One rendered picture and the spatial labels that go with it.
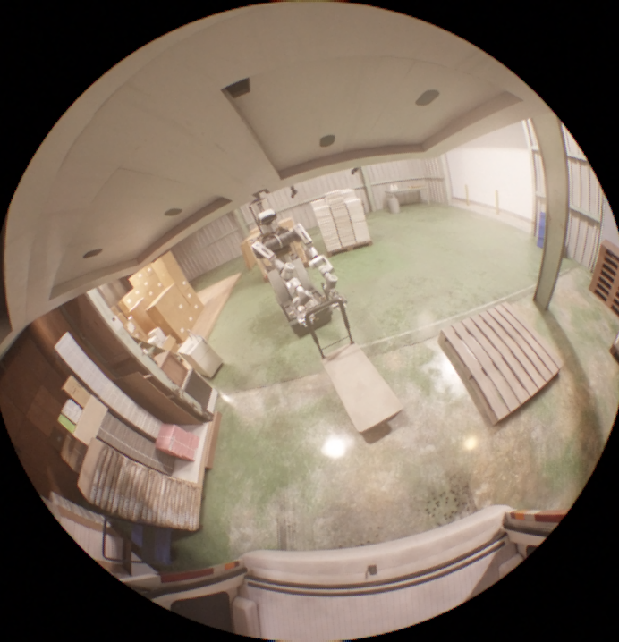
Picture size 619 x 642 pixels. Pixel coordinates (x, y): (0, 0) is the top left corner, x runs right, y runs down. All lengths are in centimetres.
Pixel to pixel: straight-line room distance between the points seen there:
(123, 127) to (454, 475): 190
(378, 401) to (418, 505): 89
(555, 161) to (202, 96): 302
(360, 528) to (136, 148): 182
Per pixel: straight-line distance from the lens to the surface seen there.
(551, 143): 308
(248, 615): 132
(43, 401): 586
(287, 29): 21
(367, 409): 157
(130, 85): 21
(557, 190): 304
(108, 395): 222
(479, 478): 178
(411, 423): 173
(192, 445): 231
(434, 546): 116
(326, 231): 454
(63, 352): 214
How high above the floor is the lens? 163
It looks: 36 degrees down
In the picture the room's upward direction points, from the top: 23 degrees counter-clockwise
